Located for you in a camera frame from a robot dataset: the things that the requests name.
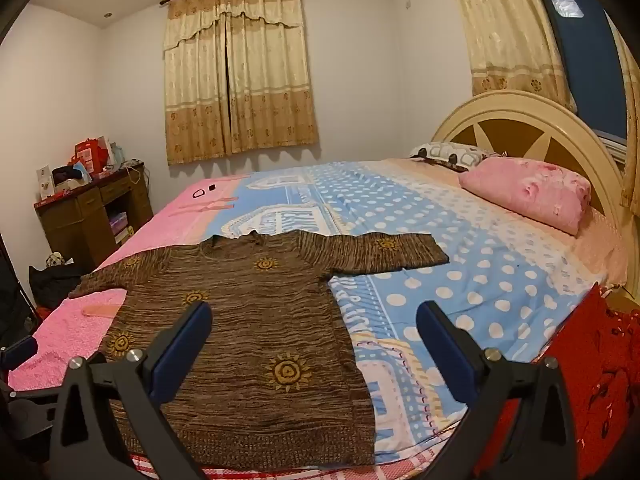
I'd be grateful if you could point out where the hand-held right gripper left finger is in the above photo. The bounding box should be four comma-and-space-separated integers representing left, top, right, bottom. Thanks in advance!
47, 301, 213, 480

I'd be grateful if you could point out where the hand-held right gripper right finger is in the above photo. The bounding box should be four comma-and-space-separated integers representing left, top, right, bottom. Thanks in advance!
416, 300, 581, 480

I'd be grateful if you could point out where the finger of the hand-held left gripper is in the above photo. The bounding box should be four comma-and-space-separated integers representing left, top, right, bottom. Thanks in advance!
0, 336, 39, 370

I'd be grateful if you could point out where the brown knitted sweater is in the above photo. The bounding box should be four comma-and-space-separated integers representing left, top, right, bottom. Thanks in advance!
67, 230, 450, 472

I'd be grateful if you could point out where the black chair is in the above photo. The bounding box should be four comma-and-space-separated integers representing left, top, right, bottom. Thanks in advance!
0, 245, 37, 341

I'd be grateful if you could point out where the black bag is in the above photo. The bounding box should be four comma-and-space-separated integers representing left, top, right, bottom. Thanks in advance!
28, 262, 96, 308

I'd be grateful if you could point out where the pink and blue printed blanket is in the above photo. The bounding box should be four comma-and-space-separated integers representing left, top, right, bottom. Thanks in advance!
7, 157, 631, 480

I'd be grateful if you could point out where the stack of books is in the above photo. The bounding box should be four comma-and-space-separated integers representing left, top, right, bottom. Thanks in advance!
111, 212, 134, 244

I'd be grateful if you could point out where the brown wooden desk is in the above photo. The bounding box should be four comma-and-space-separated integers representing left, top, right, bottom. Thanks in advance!
34, 161, 155, 268

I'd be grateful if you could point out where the red patterned cloth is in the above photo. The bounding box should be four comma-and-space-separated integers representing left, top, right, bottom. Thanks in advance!
475, 282, 640, 480

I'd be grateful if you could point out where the white box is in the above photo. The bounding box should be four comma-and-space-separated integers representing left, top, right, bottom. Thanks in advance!
36, 165, 54, 204

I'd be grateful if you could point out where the pink pillow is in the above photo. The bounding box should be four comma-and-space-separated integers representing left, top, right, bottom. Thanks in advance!
459, 156, 592, 237

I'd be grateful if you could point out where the white patterned pillow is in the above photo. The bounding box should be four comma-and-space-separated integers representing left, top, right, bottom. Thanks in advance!
409, 142, 493, 171

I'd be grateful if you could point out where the red gift bag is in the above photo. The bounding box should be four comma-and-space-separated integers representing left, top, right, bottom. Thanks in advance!
75, 138, 113, 173

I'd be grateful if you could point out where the cream bed headboard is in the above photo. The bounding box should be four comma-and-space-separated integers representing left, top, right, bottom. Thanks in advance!
430, 90, 640, 281

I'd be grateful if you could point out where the beige patterned curtain panel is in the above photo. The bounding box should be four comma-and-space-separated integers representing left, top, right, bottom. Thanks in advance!
225, 0, 321, 156
162, 0, 231, 166

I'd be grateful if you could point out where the dark window pane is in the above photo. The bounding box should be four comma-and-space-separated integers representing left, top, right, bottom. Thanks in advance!
537, 0, 628, 141

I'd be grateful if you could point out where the long beige side curtain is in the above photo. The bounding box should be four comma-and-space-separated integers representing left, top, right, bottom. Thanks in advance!
442, 0, 576, 111

